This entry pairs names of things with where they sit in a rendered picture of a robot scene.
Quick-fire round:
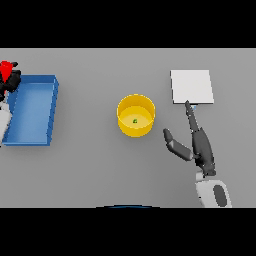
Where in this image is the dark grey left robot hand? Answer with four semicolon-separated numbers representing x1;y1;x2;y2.
0;61;22;103

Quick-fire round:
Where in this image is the blue tray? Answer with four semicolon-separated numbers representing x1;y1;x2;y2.
2;74;60;147

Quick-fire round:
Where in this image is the red beaker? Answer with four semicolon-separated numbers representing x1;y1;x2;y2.
0;60;18;84

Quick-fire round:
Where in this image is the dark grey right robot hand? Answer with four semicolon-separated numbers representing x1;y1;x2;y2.
162;100;217;177

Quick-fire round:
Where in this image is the yellow bowl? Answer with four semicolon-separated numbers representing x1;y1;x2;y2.
116;94;157;138

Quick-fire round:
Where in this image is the pale square measuring scale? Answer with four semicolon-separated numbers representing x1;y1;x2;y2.
170;69;215;111

